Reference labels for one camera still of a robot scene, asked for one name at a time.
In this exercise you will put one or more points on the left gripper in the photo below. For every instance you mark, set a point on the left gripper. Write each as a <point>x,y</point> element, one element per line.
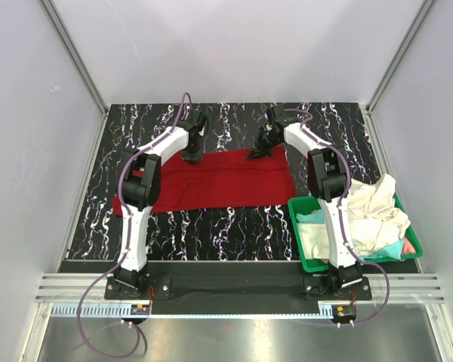
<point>194,157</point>

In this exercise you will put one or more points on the left controller box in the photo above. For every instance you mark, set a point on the left controller box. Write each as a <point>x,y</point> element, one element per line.
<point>140,309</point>

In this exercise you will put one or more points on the green plastic bin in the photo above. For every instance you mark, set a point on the green plastic bin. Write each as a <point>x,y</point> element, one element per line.
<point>306,205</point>

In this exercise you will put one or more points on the right controller box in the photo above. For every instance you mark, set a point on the right controller box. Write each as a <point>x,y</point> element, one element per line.
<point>347,312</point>

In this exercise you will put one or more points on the aluminium front rail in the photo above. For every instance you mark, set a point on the aluminium front rail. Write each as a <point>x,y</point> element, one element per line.
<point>404,288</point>

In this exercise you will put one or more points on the pink t shirt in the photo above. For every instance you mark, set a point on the pink t shirt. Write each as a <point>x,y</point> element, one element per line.
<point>407,247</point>

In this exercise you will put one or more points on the teal t shirt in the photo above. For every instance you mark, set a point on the teal t shirt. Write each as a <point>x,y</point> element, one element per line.
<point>372,238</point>

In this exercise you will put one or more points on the right aluminium frame post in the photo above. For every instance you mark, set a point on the right aluminium frame post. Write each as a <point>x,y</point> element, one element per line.
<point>403,48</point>

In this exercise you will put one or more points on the controller box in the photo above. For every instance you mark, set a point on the controller box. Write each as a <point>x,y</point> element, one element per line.
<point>140,309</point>
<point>347,312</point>

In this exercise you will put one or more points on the grey slotted cable duct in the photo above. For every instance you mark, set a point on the grey slotted cable duct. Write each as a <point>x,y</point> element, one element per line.
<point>122,310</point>

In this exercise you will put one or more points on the red t shirt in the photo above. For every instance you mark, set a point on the red t shirt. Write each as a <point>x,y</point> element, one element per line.
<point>224,179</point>

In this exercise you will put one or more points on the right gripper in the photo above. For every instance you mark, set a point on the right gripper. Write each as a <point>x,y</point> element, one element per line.
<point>257,150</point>

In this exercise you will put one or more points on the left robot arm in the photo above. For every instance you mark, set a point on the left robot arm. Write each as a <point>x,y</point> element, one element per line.
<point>139,189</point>

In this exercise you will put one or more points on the cream white t shirt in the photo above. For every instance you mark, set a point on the cream white t shirt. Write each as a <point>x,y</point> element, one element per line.
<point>375,201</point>

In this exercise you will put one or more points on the aluminium frame post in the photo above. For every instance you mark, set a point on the aluminium frame post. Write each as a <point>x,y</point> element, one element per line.
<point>403,48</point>
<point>70,48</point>

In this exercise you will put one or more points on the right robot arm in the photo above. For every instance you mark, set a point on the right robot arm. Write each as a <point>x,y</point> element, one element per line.
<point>329,181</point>

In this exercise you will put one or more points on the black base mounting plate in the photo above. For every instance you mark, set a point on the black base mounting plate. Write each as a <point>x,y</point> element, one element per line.
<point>184,302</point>

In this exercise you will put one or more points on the left aluminium frame post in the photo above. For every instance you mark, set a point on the left aluminium frame post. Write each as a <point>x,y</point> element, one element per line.
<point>70,48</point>

